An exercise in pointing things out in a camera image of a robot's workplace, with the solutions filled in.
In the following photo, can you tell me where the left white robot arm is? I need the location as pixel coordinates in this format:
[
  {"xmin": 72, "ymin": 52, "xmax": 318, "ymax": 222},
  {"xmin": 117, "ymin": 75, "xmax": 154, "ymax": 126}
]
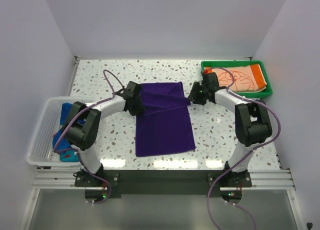
[{"xmin": 54, "ymin": 81, "xmax": 145, "ymax": 187}]

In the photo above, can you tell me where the purple towel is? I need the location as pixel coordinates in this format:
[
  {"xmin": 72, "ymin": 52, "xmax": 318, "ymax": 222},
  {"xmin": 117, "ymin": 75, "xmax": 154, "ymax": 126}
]
[{"xmin": 135, "ymin": 82, "xmax": 196, "ymax": 157}]

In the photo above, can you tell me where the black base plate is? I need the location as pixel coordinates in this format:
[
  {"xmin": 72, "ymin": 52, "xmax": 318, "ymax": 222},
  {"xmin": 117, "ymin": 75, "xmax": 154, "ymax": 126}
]
[{"xmin": 73, "ymin": 169, "xmax": 252, "ymax": 201}]

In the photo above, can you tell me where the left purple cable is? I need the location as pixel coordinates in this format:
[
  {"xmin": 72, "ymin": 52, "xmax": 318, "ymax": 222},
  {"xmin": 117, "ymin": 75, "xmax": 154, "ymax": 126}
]
[{"xmin": 51, "ymin": 69, "xmax": 126, "ymax": 205}]

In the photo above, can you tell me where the purple cable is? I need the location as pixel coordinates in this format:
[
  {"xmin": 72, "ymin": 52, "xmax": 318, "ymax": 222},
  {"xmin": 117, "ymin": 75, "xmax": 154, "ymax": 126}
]
[
  {"xmin": 51, "ymin": 69, "xmax": 126, "ymax": 205},
  {"xmin": 203, "ymin": 67, "xmax": 282, "ymax": 230}
]

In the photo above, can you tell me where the blue towel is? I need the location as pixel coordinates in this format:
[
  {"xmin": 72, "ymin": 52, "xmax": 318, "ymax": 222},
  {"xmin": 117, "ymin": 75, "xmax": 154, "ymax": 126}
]
[{"xmin": 51, "ymin": 102, "xmax": 86, "ymax": 151}]

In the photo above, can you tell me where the white plastic basket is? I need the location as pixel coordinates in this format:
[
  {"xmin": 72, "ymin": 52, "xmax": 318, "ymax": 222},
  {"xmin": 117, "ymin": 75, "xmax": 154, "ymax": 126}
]
[{"xmin": 26, "ymin": 96, "xmax": 93, "ymax": 167}]

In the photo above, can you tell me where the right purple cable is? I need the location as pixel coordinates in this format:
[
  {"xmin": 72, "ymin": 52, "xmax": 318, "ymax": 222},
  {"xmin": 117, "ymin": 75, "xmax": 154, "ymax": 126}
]
[{"xmin": 203, "ymin": 67, "xmax": 282, "ymax": 230}]

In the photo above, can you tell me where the aluminium rail frame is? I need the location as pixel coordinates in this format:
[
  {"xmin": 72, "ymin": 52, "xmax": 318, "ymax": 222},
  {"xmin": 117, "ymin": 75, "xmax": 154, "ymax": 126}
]
[{"xmin": 32, "ymin": 167, "xmax": 295, "ymax": 190}]

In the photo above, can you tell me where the green plastic tray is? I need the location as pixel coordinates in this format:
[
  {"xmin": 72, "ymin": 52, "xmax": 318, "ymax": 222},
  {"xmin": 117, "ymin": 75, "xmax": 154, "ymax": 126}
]
[{"xmin": 201, "ymin": 60, "xmax": 273, "ymax": 98}]

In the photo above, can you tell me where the orange Doraemon towel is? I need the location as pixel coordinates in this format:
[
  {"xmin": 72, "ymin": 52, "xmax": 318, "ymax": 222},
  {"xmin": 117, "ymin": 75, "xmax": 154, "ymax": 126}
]
[{"xmin": 204, "ymin": 64, "xmax": 267, "ymax": 92}]

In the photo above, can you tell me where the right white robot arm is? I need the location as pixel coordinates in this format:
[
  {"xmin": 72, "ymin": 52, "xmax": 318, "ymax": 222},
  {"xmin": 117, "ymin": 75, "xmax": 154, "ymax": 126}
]
[{"xmin": 188, "ymin": 73, "xmax": 273, "ymax": 187}]

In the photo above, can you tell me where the teal and red towel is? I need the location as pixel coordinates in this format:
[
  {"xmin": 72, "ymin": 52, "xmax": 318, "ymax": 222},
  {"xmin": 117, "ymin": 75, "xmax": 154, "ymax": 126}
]
[{"xmin": 59, "ymin": 150, "xmax": 79, "ymax": 163}]

